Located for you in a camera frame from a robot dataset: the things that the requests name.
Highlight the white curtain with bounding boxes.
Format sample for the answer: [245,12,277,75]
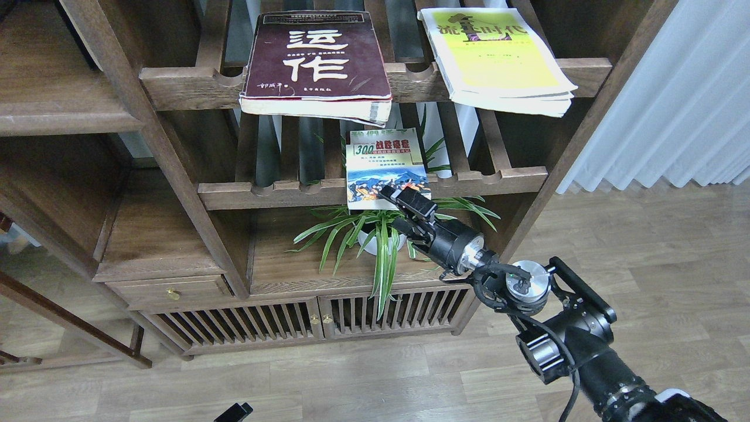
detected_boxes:
[557,1,749,194]

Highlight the yellow cover book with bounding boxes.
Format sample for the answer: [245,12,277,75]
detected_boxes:
[417,8,576,117]

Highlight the brass drawer knob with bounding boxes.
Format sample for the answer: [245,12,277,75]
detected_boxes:
[166,288,180,300]

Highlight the colourful small paperback book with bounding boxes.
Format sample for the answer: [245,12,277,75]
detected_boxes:
[346,128,431,210]

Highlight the wooden side table frame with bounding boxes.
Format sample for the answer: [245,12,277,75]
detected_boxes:
[2,217,153,373]

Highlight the maroon book white characters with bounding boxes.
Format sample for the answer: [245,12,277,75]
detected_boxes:
[239,10,392,127]

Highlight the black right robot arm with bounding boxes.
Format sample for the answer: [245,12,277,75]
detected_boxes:
[380,186,722,421]

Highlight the white plant pot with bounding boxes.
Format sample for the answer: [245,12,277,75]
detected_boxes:
[358,224,407,256]

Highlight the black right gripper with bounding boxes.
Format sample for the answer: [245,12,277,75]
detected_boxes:
[379,185,487,276]

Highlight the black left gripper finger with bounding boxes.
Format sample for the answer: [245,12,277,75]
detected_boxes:
[214,403,254,422]

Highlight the dark wooden bookshelf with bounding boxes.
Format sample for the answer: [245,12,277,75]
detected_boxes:
[2,1,677,358]

